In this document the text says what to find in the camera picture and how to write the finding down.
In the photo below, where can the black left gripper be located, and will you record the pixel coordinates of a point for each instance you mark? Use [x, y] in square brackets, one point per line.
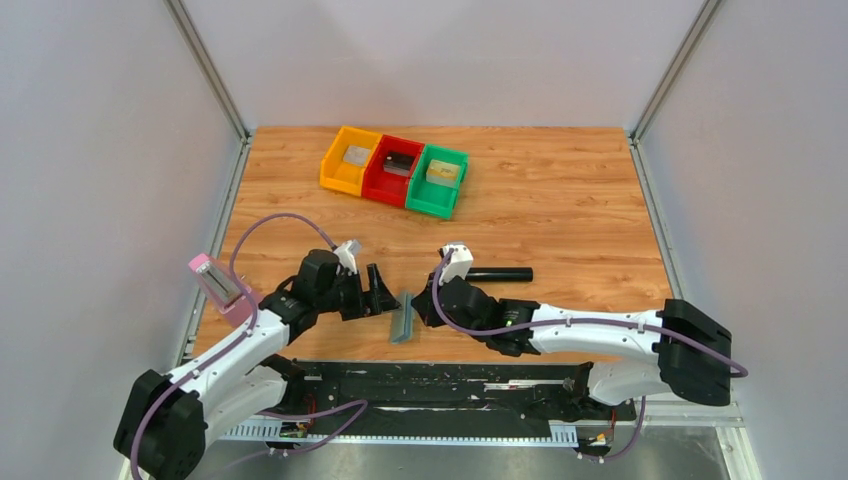
[362, 294]

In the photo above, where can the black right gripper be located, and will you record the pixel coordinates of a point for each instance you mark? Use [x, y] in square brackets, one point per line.
[432, 302]

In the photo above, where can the teal card holder wallet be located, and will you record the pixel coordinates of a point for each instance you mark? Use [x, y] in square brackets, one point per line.
[402, 321]

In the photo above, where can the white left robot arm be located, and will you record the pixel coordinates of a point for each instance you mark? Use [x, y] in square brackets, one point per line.
[170, 419]

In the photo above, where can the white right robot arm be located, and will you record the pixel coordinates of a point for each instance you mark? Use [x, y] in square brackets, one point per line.
[677, 349]

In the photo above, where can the black VIP card stack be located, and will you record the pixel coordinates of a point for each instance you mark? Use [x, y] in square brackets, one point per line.
[398, 163]

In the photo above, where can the gold VIP card stack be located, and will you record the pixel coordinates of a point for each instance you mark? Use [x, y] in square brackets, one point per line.
[443, 173]

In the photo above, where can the silver VIP card stack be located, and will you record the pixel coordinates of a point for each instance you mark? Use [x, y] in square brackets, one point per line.
[356, 155]

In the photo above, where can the black handheld microphone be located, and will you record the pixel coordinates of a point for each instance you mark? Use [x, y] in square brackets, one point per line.
[500, 274]

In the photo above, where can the green plastic bin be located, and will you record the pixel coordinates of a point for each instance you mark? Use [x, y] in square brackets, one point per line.
[430, 199]

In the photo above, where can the red plastic bin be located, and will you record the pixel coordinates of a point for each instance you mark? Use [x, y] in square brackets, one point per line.
[388, 174]

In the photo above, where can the yellow plastic bin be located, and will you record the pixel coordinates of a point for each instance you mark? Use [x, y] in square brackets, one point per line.
[343, 166]

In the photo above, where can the pink metronome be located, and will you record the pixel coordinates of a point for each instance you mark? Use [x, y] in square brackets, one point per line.
[220, 288]

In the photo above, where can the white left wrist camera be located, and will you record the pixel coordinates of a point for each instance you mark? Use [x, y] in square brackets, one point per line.
[346, 253]

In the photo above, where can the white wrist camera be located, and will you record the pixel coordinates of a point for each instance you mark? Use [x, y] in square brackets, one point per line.
[456, 261]
[346, 253]

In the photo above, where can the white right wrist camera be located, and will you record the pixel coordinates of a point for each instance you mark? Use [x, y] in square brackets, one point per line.
[456, 261]

